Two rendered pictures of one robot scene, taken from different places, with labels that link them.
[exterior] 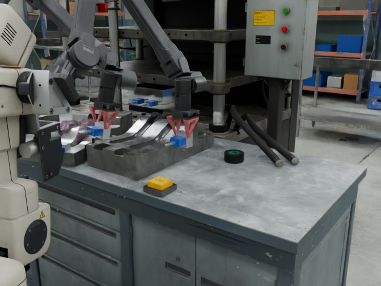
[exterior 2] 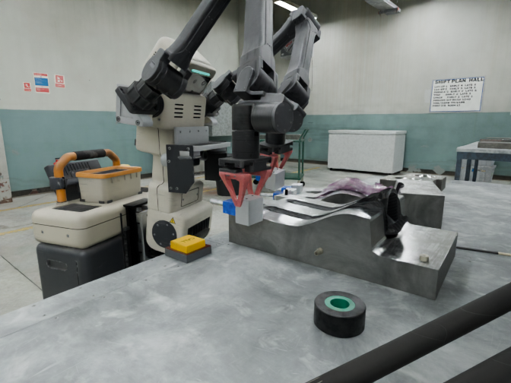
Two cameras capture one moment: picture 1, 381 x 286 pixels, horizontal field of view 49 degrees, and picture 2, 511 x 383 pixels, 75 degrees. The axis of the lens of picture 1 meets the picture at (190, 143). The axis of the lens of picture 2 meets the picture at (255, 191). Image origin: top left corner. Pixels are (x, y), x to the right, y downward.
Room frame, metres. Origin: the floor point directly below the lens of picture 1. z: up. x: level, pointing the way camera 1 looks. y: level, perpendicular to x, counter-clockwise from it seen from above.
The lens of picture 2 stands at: (1.46, -0.66, 1.12)
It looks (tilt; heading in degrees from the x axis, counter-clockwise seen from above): 12 degrees down; 91
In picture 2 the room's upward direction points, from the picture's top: straight up
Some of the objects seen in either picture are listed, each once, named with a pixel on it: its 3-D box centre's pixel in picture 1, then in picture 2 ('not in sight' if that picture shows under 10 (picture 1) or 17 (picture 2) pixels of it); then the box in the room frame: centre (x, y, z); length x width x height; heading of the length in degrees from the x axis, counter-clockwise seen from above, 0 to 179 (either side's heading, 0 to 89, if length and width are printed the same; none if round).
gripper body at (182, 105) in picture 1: (182, 104); (245, 148); (1.43, 0.03, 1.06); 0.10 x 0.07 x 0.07; 54
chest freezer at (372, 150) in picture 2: not in sight; (365, 150); (3.80, 7.03, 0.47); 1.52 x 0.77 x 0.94; 142
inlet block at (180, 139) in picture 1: (176, 141); (232, 205); (1.40, 0.05, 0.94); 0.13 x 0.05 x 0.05; 144
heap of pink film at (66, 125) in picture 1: (81, 125); (356, 186); (1.78, 0.48, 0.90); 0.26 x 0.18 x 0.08; 161
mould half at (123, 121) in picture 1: (81, 133); (356, 197); (1.79, 0.49, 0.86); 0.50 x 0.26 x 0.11; 161
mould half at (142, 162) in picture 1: (154, 139); (337, 223); (1.65, 0.15, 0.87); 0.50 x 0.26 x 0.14; 144
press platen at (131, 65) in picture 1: (175, 80); not in sight; (2.71, 0.10, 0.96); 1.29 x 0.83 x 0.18; 54
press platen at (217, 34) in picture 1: (174, 42); not in sight; (2.70, 0.10, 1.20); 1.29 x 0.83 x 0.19; 54
